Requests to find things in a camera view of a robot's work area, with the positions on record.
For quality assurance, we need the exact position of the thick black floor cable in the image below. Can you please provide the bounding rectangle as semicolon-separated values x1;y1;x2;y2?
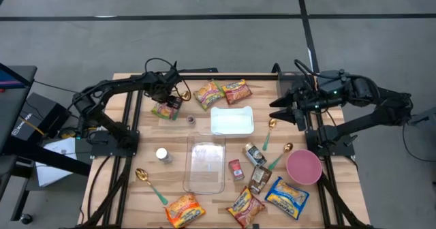
87;155;113;222

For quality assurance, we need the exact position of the pink bowl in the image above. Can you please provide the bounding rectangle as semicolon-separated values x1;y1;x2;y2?
285;149;323;186

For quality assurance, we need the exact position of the black flat bar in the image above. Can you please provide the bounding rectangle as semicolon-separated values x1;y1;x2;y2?
177;67;219;74

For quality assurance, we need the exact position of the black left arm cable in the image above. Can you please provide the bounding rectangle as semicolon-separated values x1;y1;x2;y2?
144;57;192;102

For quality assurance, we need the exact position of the white plastic bin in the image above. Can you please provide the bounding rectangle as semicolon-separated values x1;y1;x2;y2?
210;106;255;138

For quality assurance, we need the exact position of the gray desk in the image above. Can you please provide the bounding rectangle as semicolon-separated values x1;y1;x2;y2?
0;62;92;223

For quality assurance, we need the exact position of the orange chicken ramen packet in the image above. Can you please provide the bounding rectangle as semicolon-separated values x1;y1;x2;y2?
164;192;206;229

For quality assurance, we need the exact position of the black computer case white logo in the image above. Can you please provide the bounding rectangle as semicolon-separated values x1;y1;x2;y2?
11;91;72;144

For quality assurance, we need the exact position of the brown spice pouch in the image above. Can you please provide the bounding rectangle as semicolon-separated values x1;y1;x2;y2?
248;166;273;195

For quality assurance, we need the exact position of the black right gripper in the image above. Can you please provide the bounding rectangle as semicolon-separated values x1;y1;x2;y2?
269;77;343;132

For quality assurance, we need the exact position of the white-lid spice jar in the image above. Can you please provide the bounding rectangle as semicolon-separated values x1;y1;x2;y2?
155;147;174;165

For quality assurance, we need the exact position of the blue soy sauce ramen packet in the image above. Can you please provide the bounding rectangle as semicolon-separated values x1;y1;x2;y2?
264;177;311;221

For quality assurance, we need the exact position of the roast beef ramen packet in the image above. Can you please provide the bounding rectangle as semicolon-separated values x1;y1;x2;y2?
221;78;253;105
225;186;266;229

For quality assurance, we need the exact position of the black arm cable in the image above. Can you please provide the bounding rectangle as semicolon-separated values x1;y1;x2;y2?
293;59;345;82
144;57;192;102

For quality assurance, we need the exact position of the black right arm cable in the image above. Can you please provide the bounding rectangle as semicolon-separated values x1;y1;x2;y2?
293;59;345;82

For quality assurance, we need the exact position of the red smoked paprika tin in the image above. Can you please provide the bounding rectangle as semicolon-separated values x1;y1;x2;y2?
228;158;245;182

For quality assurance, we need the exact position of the clear plastic bin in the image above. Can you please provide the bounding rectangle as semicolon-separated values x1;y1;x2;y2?
182;132;227;195

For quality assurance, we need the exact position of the lime chili shrimp ramen packet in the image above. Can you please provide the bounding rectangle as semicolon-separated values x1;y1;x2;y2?
193;80;225;112
151;101;181;121

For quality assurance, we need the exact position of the black monitor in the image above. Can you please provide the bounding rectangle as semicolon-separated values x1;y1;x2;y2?
0;62;35;90

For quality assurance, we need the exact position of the gray metal stand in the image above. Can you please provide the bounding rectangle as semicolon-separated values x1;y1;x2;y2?
407;105;436;127

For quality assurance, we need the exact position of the gold-lid spice jar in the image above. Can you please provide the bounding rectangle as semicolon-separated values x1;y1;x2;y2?
243;142;268;168

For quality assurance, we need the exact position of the white paper sheet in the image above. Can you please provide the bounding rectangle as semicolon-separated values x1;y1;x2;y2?
35;136;78;188

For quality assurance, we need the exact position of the yellow cable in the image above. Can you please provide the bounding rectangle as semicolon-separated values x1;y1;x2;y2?
18;115;46;137

